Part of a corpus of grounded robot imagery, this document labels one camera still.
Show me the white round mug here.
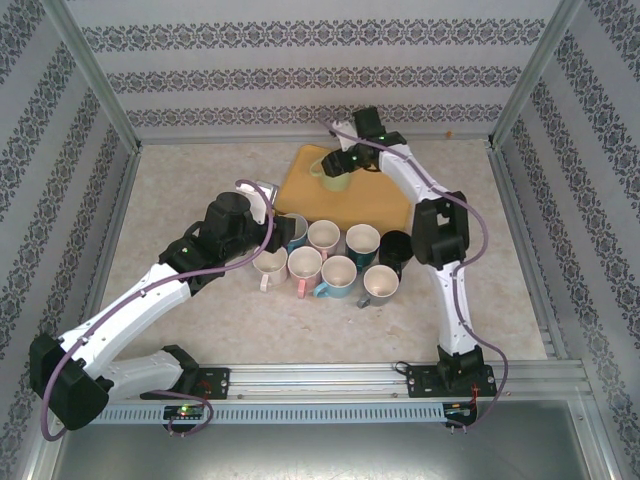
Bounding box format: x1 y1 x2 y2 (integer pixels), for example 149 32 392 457
252 248 290 293

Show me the light green mug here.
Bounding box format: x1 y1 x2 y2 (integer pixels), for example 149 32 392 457
307 154 352 193

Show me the teal blue faceted mug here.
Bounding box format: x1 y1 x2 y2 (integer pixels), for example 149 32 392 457
283 213 310 253

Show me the pink faceted mug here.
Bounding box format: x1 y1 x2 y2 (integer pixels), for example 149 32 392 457
287 245 324 300

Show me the pale whitish faceted mug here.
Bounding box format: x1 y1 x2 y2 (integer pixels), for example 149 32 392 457
306 219 342 261

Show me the black mug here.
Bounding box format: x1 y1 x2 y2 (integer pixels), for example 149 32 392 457
378 229 414 281

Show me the light blue mug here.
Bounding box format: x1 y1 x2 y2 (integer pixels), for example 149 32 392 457
312 255 359 301

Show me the dark green faceted mug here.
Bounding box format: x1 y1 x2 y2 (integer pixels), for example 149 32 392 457
344 223 380 266

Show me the grey mug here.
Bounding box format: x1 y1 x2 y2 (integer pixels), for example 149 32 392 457
357 264 401 309

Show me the yellow tray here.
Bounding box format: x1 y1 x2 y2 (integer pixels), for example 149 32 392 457
274 143 415 232

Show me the grey metal sheet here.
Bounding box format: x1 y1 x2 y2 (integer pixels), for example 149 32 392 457
49 399 614 480

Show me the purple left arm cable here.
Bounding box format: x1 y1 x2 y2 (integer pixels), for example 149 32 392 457
40 178 277 442

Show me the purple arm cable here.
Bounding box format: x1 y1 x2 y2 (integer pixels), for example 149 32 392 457
40 178 277 442
319 117 511 436

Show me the aluminium frame rail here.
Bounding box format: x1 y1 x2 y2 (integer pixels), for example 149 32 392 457
29 144 144 480
484 142 626 480
134 130 496 147

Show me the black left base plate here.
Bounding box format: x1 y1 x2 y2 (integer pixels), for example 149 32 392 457
140 367 232 401

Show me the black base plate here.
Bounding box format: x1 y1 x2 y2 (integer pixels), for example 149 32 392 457
402 363 499 400
140 367 232 401

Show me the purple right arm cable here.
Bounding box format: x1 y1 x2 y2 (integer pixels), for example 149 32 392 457
319 117 511 436

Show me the aluminium mounting rail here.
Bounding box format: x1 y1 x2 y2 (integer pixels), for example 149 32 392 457
197 362 586 401

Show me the aluminium frame post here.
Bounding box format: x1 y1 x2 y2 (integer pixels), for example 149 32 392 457
487 0 586 149
39 0 144 151

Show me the white slotted cable duct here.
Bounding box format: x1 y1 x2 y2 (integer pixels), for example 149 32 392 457
79 402 446 426

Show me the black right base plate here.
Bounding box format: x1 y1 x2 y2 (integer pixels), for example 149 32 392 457
402 363 499 400

